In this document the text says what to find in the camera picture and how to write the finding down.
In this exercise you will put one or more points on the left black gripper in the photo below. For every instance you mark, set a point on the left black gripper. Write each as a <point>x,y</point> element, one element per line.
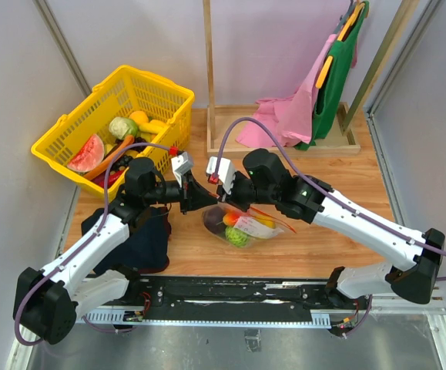
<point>192,196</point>

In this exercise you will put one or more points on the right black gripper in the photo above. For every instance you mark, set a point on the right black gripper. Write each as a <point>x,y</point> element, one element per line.
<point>232,197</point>

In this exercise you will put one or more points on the orange fruit toy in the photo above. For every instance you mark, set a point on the orange fruit toy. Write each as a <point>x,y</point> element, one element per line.
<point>230,219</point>

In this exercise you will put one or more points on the purple mangosteen toy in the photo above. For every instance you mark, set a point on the purple mangosteen toy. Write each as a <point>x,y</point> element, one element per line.
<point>213,220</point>

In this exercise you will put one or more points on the yellow banana bunch toy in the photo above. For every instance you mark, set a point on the yellow banana bunch toy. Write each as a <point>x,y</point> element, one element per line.
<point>266,221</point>

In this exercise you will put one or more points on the clear zip top bag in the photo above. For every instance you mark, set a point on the clear zip top bag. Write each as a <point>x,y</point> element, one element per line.
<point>249,225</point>

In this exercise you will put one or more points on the green custard apple toy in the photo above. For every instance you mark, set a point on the green custard apple toy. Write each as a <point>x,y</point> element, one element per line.
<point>236,237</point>

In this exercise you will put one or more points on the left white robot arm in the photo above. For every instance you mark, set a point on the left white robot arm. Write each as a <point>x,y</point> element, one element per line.
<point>50,300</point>

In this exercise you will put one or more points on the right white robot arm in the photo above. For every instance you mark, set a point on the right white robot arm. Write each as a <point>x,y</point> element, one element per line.
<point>411,257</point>

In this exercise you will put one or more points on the wooden clothes rack base tray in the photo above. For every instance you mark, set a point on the wooden clothes rack base tray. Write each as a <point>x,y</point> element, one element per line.
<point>220,117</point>

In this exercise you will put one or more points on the dark navy folded cloth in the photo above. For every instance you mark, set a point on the dark navy folded cloth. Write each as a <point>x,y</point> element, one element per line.
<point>146,250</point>

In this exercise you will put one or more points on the black grape bunch toy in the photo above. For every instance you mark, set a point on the black grape bunch toy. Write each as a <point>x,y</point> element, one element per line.
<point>122,163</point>

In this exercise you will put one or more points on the orange carrot toy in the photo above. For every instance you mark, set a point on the orange carrot toy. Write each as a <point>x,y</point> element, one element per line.
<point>129,139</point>

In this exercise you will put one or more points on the pink garment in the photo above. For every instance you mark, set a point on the pink garment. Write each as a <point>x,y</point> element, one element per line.
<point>289,119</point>

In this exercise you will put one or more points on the yellow lemon toy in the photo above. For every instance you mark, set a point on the yellow lemon toy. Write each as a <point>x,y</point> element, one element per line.
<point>139,117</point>

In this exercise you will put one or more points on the red chili pepper toy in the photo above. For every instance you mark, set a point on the red chili pepper toy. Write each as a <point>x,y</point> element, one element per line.
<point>108,179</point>

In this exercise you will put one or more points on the green cabbage toy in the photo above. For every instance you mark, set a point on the green cabbage toy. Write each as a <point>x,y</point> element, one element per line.
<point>121,127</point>

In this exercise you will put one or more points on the watermelon slice toy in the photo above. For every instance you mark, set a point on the watermelon slice toy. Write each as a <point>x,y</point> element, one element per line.
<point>89,157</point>

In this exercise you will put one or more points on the yellow plastic shopping basket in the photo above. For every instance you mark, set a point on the yellow plastic shopping basket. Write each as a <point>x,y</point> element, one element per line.
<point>124,91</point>

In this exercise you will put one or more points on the green garment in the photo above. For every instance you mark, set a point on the green garment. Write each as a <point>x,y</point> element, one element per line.
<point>331,80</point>

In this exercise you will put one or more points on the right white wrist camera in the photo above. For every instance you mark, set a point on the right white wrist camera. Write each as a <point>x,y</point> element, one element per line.
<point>225,174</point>

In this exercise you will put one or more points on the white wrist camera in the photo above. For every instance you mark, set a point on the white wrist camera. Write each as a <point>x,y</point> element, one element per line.
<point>181,164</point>
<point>225,174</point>

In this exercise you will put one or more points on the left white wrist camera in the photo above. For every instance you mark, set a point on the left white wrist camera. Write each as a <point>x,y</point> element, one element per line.
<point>181,164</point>

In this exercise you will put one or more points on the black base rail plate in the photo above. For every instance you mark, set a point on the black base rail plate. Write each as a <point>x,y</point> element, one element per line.
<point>234,299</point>

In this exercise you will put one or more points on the left wooden rack post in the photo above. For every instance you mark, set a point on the left wooden rack post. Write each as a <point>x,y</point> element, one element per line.
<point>210,69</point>

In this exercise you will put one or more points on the wooden rack post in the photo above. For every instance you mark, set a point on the wooden rack post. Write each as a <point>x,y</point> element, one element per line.
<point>390,40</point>
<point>210,69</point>

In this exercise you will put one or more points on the right wooden rack post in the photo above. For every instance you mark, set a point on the right wooden rack post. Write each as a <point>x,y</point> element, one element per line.
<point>390,40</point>

